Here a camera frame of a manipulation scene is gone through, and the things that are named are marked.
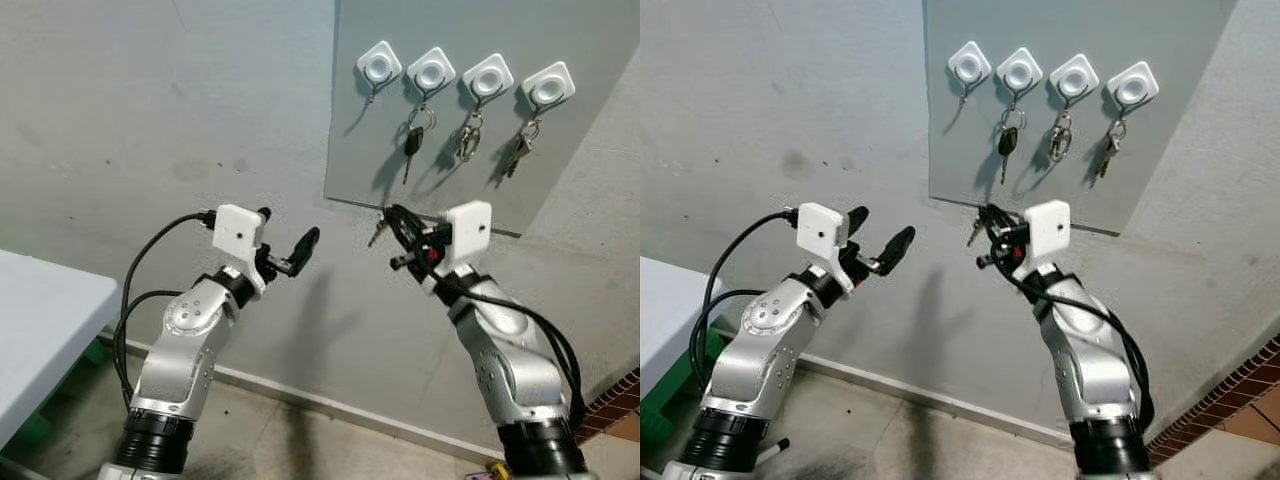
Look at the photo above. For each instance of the small metal key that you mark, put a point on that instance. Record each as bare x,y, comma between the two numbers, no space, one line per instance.
377,233
973,235

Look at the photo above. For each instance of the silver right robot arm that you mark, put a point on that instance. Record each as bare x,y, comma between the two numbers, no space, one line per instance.
500,360
1090,360

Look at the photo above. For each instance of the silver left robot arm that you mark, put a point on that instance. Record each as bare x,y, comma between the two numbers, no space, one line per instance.
760,350
180,350

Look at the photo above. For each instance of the black car key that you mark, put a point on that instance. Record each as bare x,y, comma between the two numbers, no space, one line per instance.
1007,142
412,142

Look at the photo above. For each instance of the silver key bunch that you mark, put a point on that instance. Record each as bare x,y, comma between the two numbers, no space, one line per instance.
468,145
1060,145

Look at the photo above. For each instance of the brass key bunch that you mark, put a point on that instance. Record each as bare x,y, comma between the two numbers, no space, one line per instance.
518,152
1108,150

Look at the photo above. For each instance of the white folding table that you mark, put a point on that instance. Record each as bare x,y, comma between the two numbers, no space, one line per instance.
40,320
665,310

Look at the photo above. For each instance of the small yellow floor object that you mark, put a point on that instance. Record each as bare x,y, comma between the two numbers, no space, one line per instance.
496,470

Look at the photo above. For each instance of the green plastic crate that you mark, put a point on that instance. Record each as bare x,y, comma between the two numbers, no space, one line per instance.
665,410
35,428

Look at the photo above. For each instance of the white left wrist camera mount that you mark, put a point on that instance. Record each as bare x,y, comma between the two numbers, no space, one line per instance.
820,228
238,228

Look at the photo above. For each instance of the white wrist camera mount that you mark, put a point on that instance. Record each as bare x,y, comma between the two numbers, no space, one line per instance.
468,225
820,228
1048,228
238,228

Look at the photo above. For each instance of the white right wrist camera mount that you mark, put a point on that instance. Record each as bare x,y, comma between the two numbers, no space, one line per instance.
1048,228
468,225

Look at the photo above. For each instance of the white square wall hook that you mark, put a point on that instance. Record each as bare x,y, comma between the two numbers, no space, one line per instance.
1019,72
380,66
1133,87
431,72
968,66
488,79
1074,78
549,88

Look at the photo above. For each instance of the grey wall board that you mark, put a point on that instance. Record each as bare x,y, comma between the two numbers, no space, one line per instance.
580,150
1180,150

